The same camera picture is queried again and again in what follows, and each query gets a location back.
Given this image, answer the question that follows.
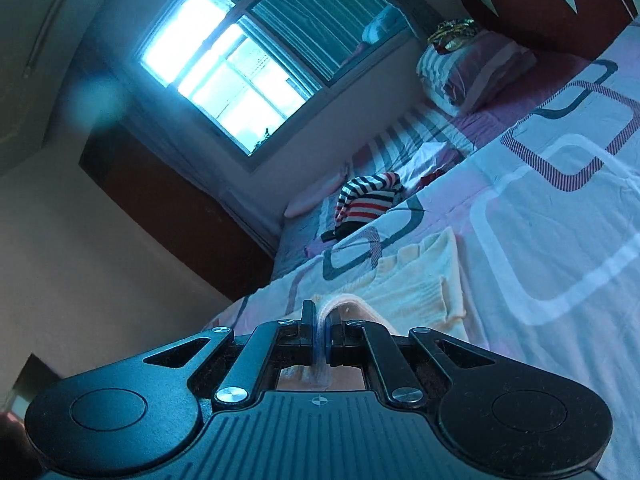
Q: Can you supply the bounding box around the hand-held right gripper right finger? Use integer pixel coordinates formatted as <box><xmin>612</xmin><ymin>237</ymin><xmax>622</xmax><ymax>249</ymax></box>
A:
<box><xmin>325</xmin><ymin>311</ymin><xmax>502</xmax><ymax>404</ymax></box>

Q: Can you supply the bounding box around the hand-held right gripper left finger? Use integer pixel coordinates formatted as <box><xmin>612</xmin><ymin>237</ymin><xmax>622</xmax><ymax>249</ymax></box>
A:
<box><xmin>142</xmin><ymin>300</ymin><xmax>327</xmax><ymax>407</ymax></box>

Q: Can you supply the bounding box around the cream knit sweater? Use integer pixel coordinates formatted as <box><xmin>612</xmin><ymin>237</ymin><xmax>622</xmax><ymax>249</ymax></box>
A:
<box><xmin>277</xmin><ymin>226</ymin><xmax>472</xmax><ymax>393</ymax></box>

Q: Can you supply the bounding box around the plain pink pillow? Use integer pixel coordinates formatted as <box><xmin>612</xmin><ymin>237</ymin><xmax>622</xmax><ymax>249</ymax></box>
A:
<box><xmin>284</xmin><ymin>160</ymin><xmax>351</xmax><ymax>219</ymax></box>

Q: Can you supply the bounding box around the black white striped garment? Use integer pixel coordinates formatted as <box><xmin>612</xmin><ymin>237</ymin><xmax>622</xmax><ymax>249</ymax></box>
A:
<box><xmin>320</xmin><ymin>172</ymin><xmax>405</xmax><ymax>243</ymax></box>

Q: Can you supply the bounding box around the dark brown wardrobe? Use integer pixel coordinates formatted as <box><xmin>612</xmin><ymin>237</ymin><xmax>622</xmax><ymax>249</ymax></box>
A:
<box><xmin>79</xmin><ymin>125</ymin><xmax>277</xmax><ymax>307</ymax></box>

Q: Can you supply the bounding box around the white and red cloth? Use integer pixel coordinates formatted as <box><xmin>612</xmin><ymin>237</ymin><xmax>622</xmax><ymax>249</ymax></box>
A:
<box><xmin>399</xmin><ymin>142</ymin><xmax>464</xmax><ymax>192</ymax></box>

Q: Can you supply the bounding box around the pink blue patterned blanket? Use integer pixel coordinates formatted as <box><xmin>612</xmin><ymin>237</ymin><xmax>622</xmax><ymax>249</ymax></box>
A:
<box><xmin>205</xmin><ymin>24</ymin><xmax>640</xmax><ymax>480</ymax></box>

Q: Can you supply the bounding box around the sliding glass window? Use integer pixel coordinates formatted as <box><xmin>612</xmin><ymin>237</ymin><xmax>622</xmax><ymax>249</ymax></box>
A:
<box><xmin>131</xmin><ymin>0</ymin><xmax>422</xmax><ymax>172</ymax></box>

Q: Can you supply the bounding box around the striped pink pillow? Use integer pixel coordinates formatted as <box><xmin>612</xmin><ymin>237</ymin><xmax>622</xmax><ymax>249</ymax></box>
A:
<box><xmin>416</xmin><ymin>29</ymin><xmax>540</xmax><ymax>117</ymax></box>

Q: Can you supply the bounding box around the gold shiny item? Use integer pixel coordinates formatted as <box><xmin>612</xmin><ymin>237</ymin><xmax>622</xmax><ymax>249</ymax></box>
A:
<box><xmin>426</xmin><ymin>18</ymin><xmax>477</xmax><ymax>54</ymax></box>

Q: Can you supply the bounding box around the red white scalloped headboard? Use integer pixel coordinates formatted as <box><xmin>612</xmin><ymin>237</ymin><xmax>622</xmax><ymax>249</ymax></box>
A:
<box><xmin>459</xmin><ymin>0</ymin><xmax>637</xmax><ymax>62</ymax></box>

